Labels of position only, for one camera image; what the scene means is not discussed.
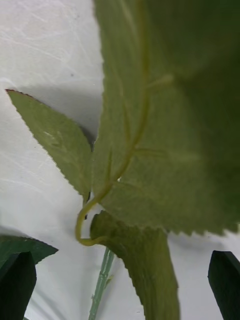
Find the red rose with green stem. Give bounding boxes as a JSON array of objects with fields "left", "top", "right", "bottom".
[{"left": 0, "top": 0, "right": 240, "bottom": 320}]

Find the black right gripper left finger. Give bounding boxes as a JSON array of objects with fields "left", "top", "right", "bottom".
[{"left": 0, "top": 251, "right": 38, "bottom": 320}]

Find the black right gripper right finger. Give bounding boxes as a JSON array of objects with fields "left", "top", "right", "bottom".
[{"left": 207, "top": 250, "right": 240, "bottom": 320}]

